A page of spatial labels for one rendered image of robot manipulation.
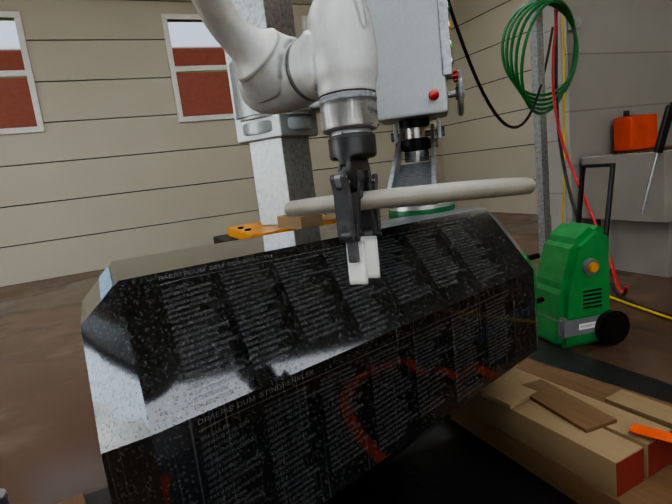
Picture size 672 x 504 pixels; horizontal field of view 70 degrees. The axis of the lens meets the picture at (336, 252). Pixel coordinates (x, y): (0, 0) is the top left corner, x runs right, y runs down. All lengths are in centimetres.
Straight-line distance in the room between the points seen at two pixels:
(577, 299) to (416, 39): 153
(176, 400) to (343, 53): 66
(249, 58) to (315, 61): 12
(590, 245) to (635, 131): 182
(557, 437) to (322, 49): 122
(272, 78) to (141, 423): 63
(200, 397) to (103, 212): 638
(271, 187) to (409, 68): 86
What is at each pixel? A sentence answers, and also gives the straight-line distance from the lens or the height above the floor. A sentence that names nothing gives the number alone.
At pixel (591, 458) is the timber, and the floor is 18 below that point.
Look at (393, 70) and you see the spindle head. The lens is 155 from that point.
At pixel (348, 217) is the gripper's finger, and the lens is 71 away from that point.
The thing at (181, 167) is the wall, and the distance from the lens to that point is 730.
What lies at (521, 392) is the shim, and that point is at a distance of 173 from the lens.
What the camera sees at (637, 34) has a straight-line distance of 467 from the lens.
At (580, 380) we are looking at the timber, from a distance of 213.
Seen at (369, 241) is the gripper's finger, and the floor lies 87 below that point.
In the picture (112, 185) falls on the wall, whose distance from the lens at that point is 725.
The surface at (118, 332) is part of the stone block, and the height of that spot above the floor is 73.
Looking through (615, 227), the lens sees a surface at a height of 32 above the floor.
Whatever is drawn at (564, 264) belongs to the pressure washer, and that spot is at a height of 42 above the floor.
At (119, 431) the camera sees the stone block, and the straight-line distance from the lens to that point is 99.
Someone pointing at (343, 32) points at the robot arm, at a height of 119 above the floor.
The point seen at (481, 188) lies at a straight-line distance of 78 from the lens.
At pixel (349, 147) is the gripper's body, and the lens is 74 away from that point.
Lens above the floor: 100
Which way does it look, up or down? 10 degrees down
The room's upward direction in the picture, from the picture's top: 7 degrees counter-clockwise
